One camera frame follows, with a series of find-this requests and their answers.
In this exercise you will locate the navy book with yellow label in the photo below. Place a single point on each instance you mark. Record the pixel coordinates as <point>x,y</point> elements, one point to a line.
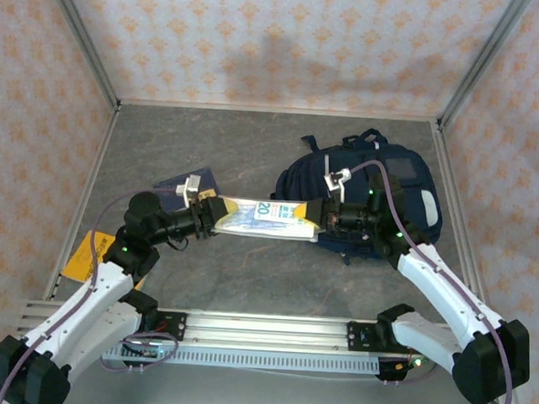
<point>167,193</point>

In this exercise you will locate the navy blue student backpack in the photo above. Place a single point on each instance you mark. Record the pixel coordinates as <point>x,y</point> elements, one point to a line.
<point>298,181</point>

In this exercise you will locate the clear plastic pen pack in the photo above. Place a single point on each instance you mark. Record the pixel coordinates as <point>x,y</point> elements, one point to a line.
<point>268,220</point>

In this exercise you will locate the yellow cartoon book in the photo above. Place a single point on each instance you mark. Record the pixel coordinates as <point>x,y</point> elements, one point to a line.
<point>80,257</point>

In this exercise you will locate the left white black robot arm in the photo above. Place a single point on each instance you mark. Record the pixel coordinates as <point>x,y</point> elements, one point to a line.
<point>85,300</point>

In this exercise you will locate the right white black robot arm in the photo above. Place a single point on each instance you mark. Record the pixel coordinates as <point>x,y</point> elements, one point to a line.
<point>447,286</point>

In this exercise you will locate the small circuit board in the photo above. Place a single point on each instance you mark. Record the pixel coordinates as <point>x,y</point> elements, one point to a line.
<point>148,351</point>
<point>401,368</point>

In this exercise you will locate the grey metal sheet panel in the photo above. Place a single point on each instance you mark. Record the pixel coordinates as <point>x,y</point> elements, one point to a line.
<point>262,394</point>

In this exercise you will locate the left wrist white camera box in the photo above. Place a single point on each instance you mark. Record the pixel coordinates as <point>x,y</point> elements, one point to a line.
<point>189,190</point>

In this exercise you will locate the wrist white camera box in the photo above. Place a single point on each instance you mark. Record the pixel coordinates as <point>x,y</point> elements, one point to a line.
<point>189,190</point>
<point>337,181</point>

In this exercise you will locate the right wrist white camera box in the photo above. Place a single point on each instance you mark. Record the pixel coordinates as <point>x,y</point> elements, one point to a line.
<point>337,181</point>

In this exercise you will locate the aluminium table side rail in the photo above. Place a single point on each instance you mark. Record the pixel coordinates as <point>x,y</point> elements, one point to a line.
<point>97,155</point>
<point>449,176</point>

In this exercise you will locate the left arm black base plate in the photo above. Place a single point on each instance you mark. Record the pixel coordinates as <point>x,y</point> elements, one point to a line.
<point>175,326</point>

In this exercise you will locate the aluminium table end rail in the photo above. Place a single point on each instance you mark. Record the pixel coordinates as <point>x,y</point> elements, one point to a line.
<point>165,103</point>

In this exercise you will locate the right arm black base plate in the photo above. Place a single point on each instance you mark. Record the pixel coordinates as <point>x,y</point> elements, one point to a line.
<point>357,336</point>

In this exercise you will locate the aluminium mounting rail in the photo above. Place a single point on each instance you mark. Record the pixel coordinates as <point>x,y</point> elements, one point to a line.
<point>266,330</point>

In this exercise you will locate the aluminium frame post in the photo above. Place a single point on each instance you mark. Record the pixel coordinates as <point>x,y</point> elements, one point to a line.
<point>479,64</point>
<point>86,39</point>

